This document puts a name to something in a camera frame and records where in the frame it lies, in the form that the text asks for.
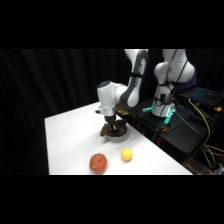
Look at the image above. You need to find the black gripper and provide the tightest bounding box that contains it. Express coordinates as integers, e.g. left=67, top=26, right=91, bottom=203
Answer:
left=103, top=113, right=118, bottom=133

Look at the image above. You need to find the black curtain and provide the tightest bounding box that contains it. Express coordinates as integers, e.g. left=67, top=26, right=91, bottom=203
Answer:
left=0, top=49, right=224, bottom=176

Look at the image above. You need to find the orange peach toy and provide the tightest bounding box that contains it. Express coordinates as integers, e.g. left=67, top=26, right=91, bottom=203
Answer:
left=88, top=153, right=109, bottom=175

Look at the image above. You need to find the yellow cable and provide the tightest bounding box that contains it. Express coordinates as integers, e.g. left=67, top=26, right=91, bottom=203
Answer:
left=187, top=97, right=224, bottom=170

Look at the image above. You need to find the black robot stand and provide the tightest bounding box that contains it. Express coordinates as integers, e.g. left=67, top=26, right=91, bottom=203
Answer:
left=122, top=97, right=224, bottom=165

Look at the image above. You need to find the grey bowl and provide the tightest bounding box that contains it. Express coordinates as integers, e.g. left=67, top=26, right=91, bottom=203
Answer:
left=105, top=127, right=131, bottom=143

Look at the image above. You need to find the brown plush deer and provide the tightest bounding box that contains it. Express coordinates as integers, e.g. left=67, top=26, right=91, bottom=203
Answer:
left=99, top=118, right=128, bottom=138

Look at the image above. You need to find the black laptop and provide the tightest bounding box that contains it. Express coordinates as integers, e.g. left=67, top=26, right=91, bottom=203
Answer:
left=179, top=85, right=224, bottom=110

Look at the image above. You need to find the green base light strip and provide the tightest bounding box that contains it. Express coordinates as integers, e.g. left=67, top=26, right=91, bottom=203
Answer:
left=142, top=99, right=177, bottom=126

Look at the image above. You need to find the yellow lemon toy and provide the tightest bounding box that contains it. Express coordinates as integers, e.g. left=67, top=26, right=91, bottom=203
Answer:
left=120, top=147, right=134, bottom=163

